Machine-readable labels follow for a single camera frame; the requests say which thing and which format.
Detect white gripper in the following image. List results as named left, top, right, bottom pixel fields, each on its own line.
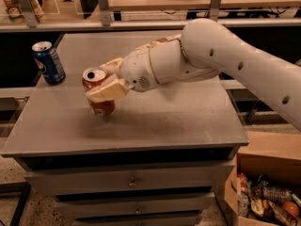
left=86, top=39, right=218, bottom=103

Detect red coke can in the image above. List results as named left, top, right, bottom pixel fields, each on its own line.
left=82, top=67, right=115, bottom=117

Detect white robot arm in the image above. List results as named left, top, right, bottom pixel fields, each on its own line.
left=86, top=19, right=301, bottom=130

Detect blue pepsi can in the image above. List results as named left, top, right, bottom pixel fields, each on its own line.
left=32, top=41, right=66, bottom=85

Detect metal railing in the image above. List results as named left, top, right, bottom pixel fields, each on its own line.
left=0, top=0, right=301, bottom=32

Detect brown chip bag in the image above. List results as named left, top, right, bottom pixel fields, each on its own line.
left=136, top=34, right=181, bottom=50

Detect grey drawer cabinet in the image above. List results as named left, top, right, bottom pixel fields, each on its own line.
left=2, top=31, right=248, bottom=226

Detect top drawer knob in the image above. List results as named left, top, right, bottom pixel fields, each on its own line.
left=128, top=178, right=137, bottom=188

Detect drawer knob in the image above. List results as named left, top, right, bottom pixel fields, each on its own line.
left=128, top=178, right=137, bottom=188
left=135, top=206, right=142, bottom=215

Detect cardboard box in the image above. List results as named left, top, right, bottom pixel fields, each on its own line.
left=224, top=131, right=301, bottom=226

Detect snack bag in box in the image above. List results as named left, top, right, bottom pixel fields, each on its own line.
left=252, top=186, right=292, bottom=203

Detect orange fruit in box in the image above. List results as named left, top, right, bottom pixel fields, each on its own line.
left=281, top=202, right=300, bottom=217

